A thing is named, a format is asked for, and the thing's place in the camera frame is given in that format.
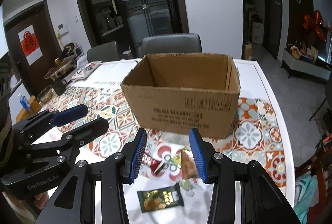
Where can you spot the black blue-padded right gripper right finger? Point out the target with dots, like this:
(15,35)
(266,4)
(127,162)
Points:
(260,196)

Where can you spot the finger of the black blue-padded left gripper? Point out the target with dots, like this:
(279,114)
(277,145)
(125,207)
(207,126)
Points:
(78,137)
(44,121)

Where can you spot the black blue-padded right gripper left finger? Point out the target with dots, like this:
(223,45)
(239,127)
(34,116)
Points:
(74,199)

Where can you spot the green beef cracker packet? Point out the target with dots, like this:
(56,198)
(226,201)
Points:
(159,199)

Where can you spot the glass bowl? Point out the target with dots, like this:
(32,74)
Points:
(45,95)

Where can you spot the blue water bottle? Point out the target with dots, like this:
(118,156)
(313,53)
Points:
(24,102)

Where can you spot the black mug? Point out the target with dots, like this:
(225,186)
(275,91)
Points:
(59,86)

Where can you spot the brass hot pot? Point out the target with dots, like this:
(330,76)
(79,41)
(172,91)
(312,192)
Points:
(61,68)

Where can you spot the printed snack bag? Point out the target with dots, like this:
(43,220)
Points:
(84,72)

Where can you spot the clear wrapped candy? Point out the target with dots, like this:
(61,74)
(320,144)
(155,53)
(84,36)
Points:
(187,187)

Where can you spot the beige biscuit packet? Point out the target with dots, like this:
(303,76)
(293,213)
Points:
(188,166)

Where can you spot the red fu poster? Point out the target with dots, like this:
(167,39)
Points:
(30,45)

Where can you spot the red white snack packet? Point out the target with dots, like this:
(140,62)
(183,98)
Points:
(156,166)

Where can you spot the patterned tile table mat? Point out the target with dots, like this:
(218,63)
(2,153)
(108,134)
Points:
(253,135)

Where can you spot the grey dining chair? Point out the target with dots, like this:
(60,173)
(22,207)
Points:
(106,52)
(171,43)

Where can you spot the green yellow candy packet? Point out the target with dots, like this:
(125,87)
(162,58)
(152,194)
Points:
(182,156)

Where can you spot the brown cardboard box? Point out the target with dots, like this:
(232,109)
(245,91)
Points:
(176,92)

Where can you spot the dark side chair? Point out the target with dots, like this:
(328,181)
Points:
(328,98)

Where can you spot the white low cabinet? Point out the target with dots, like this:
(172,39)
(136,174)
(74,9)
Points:
(296,65)

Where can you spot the red heart balloons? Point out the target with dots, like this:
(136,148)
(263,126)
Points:
(315,22)

